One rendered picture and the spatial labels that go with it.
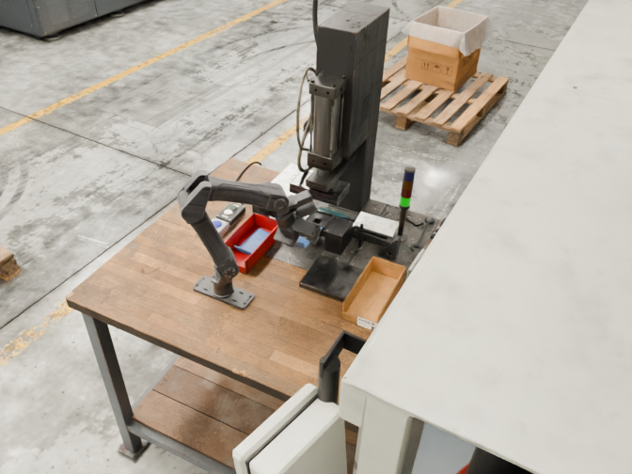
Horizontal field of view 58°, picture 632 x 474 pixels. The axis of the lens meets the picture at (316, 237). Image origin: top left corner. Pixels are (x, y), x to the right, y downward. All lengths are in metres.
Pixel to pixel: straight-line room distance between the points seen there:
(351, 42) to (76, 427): 1.96
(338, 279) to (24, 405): 1.63
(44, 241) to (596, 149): 3.20
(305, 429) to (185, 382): 1.68
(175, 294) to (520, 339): 1.35
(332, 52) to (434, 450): 1.13
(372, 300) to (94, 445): 1.41
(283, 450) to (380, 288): 1.11
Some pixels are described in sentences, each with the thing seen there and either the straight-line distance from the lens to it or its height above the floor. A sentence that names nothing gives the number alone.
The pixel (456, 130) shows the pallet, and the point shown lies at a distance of 4.62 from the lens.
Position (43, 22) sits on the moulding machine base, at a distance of 6.73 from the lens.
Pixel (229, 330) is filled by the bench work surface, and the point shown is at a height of 0.90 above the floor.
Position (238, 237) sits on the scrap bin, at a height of 0.92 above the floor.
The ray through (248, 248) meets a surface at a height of 0.91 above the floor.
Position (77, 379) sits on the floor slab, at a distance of 2.96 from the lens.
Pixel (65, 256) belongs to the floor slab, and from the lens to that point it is 3.64.
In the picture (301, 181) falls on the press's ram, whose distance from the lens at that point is 1.96.
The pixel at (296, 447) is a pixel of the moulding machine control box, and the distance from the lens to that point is 0.88.
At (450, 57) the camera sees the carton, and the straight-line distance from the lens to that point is 5.14.
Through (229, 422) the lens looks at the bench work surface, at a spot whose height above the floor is 0.22.
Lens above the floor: 2.22
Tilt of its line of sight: 39 degrees down
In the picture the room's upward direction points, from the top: 2 degrees clockwise
